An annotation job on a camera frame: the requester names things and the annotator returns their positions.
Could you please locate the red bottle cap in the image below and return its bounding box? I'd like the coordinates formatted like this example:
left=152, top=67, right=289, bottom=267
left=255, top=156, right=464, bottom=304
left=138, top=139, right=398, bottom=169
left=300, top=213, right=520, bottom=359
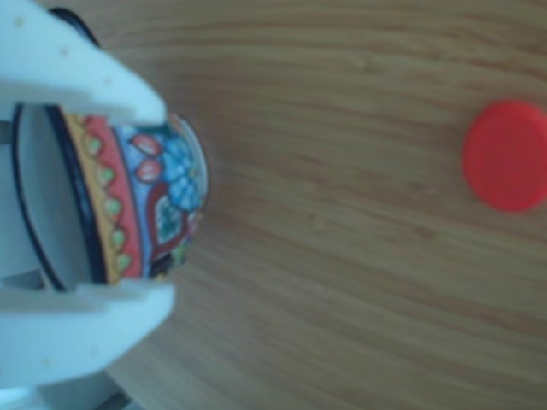
left=462, top=100, right=547, bottom=214

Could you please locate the painted ceramic cup black rim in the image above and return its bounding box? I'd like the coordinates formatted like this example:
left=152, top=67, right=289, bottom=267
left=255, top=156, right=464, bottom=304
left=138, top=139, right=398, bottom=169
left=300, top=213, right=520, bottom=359
left=12, top=6, right=210, bottom=294

